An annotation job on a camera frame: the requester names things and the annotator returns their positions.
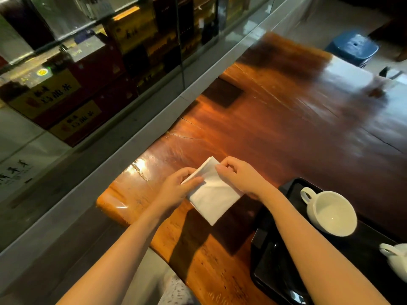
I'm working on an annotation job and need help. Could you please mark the person's left hand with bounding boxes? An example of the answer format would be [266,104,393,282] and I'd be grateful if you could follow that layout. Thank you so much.
[152,167,204,217]

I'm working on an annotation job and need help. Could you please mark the person's right hand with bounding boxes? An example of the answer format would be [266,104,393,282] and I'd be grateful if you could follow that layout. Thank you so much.
[215,156,271,201]

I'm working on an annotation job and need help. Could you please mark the white paper napkin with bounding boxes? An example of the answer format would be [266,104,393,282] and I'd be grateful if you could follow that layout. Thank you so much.
[181,156,245,226]

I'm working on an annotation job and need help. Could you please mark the person's right forearm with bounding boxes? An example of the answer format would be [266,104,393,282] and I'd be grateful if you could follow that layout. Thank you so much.
[258,184,391,305]

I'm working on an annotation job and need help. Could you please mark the person's left forearm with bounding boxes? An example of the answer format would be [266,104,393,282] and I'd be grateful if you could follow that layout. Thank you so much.
[57,205,175,305]

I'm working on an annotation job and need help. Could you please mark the dark square mat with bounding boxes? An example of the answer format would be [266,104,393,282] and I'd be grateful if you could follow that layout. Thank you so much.
[202,78,245,109]

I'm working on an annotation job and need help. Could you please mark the black serving tray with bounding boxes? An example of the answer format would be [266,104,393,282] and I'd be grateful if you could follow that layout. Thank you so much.
[250,178,407,305]

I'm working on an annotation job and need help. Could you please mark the white patterned clothing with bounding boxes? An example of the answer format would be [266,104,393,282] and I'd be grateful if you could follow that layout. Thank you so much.
[158,272,199,305]

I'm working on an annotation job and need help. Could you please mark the white ceramic cup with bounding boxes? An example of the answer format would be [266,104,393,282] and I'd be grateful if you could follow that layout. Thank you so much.
[300,187,358,237]

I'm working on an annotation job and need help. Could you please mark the red tea box yellow label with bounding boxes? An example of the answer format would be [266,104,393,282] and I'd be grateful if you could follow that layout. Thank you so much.
[8,49,128,130]
[48,82,139,148]

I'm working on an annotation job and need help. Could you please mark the white box black brush print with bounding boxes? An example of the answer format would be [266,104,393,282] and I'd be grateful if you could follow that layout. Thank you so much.
[0,157,37,191]

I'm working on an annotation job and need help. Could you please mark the blue plastic stool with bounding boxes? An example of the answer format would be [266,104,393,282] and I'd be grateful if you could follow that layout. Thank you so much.
[324,30,380,68]

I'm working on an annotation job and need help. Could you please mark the white ceramic teapot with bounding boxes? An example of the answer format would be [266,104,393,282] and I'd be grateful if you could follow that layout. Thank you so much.
[379,243,407,284]

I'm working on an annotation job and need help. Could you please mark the dark wooden chair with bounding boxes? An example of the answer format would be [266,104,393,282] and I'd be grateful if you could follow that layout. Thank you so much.
[369,16,407,62]

